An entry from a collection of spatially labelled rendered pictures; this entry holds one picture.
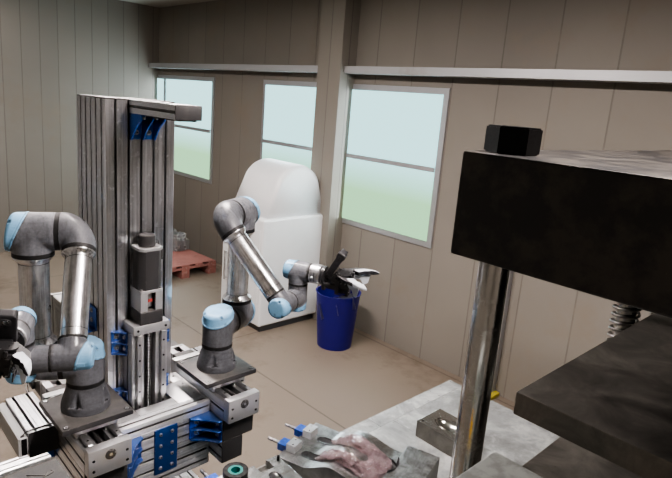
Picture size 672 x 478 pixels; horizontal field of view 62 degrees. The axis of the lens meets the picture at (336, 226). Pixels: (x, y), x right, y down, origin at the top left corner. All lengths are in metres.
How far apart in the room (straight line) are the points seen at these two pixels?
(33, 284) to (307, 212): 3.55
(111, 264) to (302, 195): 3.19
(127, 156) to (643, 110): 2.97
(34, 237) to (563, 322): 3.35
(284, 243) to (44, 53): 4.03
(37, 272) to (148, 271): 0.37
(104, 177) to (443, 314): 3.28
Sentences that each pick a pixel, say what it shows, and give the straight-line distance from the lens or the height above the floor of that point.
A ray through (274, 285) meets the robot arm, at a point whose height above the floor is 1.41.
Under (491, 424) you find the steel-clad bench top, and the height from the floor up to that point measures 0.80.
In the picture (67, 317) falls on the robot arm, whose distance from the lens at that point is 1.74.
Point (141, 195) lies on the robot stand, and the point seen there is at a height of 1.70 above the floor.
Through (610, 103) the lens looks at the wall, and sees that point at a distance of 3.96.
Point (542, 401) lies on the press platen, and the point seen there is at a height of 1.54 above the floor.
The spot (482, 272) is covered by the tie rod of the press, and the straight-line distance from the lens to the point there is 1.12.
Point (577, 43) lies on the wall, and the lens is 4.09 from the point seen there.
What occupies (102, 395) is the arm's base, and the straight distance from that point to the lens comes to 2.04.
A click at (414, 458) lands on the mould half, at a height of 0.91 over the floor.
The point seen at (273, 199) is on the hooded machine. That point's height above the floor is 1.21.
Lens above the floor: 2.07
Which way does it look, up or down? 12 degrees down
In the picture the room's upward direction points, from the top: 5 degrees clockwise
